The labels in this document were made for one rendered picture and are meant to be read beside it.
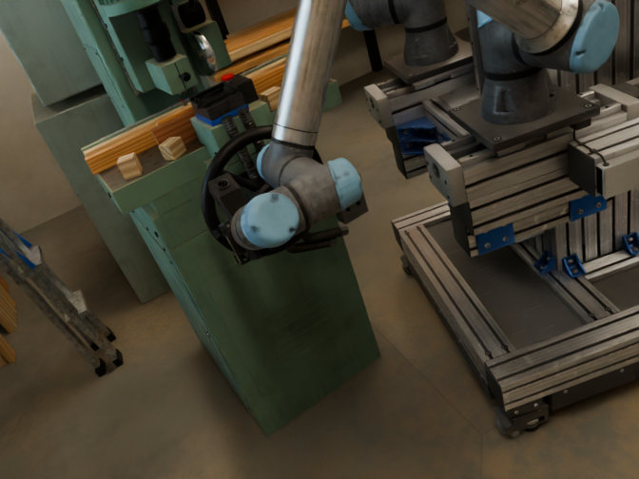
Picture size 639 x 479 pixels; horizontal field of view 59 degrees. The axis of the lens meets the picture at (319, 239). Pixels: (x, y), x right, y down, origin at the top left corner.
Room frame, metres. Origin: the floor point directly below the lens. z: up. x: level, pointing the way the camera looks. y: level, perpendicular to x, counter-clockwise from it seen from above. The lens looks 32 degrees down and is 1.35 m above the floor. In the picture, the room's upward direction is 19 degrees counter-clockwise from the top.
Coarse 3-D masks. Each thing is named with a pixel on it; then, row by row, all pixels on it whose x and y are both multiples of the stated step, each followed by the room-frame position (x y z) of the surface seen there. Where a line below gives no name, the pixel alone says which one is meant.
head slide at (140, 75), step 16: (96, 0) 1.50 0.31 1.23; (128, 16) 1.48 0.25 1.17; (112, 32) 1.49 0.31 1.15; (128, 32) 1.47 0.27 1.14; (176, 32) 1.51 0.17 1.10; (128, 48) 1.47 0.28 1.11; (144, 48) 1.48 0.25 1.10; (176, 48) 1.51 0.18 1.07; (128, 64) 1.47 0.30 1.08; (144, 64) 1.47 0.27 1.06; (144, 80) 1.47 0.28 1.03
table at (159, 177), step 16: (336, 96) 1.37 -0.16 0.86; (272, 112) 1.31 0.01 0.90; (192, 144) 1.27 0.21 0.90; (144, 160) 1.28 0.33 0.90; (160, 160) 1.25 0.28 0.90; (176, 160) 1.22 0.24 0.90; (192, 160) 1.23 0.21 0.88; (208, 160) 1.23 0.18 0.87; (240, 160) 1.17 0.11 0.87; (256, 160) 1.18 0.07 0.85; (112, 176) 1.25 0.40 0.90; (144, 176) 1.19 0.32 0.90; (160, 176) 1.20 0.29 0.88; (176, 176) 1.21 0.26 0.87; (192, 176) 1.22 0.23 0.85; (112, 192) 1.16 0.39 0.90; (128, 192) 1.17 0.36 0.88; (144, 192) 1.18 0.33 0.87; (160, 192) 1.19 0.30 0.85; (128, 208) 1.16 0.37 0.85
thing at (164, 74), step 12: (168, 60) 1.39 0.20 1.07; (180, 60) 1.37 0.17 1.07; (156, 72) 1.41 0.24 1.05; (168, 72) 1.35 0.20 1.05; (180, 72) 1.36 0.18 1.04; (192, 72) 1.37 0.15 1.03; (156, 84) 1.46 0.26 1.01; (168, 84) 1.35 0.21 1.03; (180, 84) 1.36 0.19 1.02; (192, 84) 1.37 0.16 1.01
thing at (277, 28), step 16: (208, 0) 3.75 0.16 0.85; (272, 16) 3.82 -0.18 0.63; (288, 16) 3.66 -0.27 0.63; (224, 32) 3.76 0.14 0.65; (240, 32) 3.67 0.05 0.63; (256, 32) 3.52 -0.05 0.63; (272, 32) 3.44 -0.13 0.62; (288, 32) 3.42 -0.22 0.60; (368, 32) 4.04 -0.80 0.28; (240, 48) 3.36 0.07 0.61; (256, 48) 3.36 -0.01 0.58; (272, 48) 3.42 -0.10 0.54; (368, 48) 4.07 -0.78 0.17; (240, 64) 3.33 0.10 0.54; (256, 64) 3.33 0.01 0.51
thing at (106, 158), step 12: (276, 72) 1.49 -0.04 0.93; (264, 84) 1.48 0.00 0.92; (276, 84) 1.49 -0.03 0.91; (144, 132) 1.36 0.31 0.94; (120, 144) 1.33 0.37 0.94; (132, 144) 1.34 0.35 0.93; (144, 144) 1.35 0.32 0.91; (156, 144) 1.36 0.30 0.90; (96, 156) 1.31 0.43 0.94; (108, 156) 1.32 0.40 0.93; (120, 156) 1.33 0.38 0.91; (96, 168) 1.30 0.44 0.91
